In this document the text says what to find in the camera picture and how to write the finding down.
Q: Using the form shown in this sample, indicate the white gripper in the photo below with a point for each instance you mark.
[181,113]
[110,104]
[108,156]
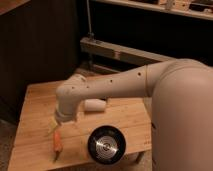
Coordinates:
[59,119]

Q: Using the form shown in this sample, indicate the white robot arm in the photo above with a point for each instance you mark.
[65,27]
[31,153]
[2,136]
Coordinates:
[181,94]

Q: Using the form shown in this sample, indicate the black ceramic bowl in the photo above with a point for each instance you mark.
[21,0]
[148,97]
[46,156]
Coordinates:
[106,145]

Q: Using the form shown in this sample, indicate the wooden table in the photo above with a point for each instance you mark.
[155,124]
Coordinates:
[32,149]

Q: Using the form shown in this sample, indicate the white cup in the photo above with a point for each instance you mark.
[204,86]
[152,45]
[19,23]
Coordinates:
[94,105]

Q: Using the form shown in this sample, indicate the vertical metal pole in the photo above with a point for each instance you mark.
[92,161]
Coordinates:
[90,32]

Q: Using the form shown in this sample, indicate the wooden shelf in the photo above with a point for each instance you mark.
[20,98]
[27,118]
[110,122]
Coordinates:
[185,8]

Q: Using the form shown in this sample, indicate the grey metal rail bench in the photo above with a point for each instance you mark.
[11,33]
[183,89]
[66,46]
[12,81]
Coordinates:
[120,53]

